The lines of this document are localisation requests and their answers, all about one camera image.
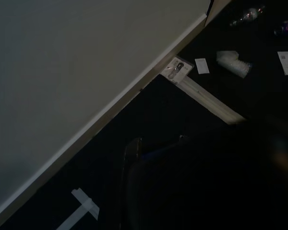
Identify white tape strips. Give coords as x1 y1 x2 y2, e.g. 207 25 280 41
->
55 187 100 230

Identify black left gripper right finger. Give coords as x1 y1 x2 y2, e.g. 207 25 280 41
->
178 134 208 230

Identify dark purple wrapper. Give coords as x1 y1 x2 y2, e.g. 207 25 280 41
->
273 19 288 37

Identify clear plastic bottle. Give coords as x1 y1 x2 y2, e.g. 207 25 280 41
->
228 5 266 27

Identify dark blue carpet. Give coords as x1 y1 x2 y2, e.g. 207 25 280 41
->
0 0 288 230

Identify blister pack with black device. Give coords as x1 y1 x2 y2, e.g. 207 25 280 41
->
162 56 192 85

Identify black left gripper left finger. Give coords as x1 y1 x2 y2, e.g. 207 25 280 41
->
120 137 146 230

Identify blue long-handled dustpan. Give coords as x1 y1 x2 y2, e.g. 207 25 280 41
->
140 117 288 230

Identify small white paper card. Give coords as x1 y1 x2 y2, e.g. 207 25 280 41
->
194 57 210 75

